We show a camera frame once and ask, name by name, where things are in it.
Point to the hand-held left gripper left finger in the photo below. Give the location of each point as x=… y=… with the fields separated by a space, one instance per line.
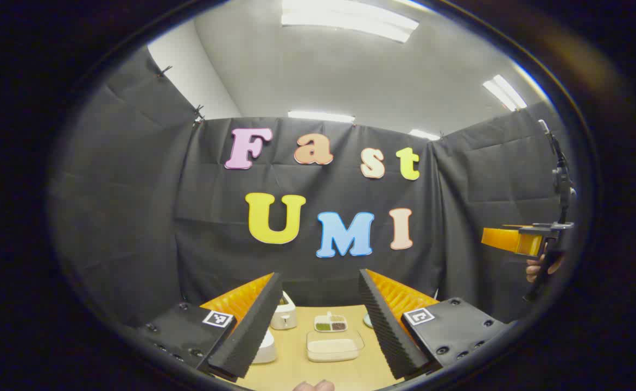
x=253 y=326

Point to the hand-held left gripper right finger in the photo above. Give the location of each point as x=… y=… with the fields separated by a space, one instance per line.
x=386 y=326

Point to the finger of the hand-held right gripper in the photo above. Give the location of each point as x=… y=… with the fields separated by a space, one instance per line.
x=505 y=239

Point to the white rice cooker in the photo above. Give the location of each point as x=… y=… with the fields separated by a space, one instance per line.
x=268 y=350

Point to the clear container of rice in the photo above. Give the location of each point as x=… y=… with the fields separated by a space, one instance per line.
x=333 y=347

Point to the pale green plate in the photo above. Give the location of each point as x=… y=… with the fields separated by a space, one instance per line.
x=368 y=321

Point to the white toaster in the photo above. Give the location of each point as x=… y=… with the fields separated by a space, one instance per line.
x=285 y=317

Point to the white divided dish of beans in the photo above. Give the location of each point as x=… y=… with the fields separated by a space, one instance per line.
x=331 y=325

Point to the ceiling light panel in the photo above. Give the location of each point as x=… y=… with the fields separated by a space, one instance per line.
x=350 y=19
x=424 y=134
x=320 y=116
x=505 y=92

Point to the black backdrop cloth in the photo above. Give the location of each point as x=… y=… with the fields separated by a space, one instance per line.
x=133 y=217

